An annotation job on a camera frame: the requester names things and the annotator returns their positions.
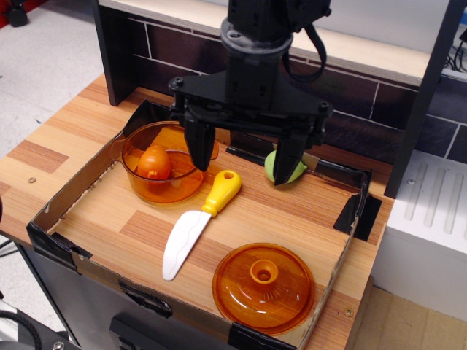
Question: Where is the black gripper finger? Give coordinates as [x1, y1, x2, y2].
[274, 133, 307, 185]
[184, 117, 215, 171]

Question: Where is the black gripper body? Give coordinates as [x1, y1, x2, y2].
[169, 30, 332, 149]

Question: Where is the dark brick-pattern backsplash shelf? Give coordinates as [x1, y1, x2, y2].
[91, 0, 467, 200]

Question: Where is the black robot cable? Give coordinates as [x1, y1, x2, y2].
[281, 23, 328, 82]

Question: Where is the orange toy carrot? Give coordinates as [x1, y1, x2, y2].
[136, 145, 171, 180]

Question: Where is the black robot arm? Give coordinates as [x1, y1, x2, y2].
[169, 1, 333, 185]

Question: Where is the white grooved side panel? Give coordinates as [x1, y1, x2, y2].
[371, 69, 467, 322]

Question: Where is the cardboard fence with black tape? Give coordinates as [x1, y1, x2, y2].
[27, 99, 388, 349]

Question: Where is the black metal frame base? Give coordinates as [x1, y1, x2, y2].
[1, 300, 81, 350]

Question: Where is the orange transparent pot lid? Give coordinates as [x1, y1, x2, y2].
[212, 243, 315, 335]

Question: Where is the toy knife yellow handle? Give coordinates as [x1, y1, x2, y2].
[162, 169, 242, 282]

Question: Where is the green toy pear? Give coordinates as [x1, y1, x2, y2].
[264, 150, 308, 184]

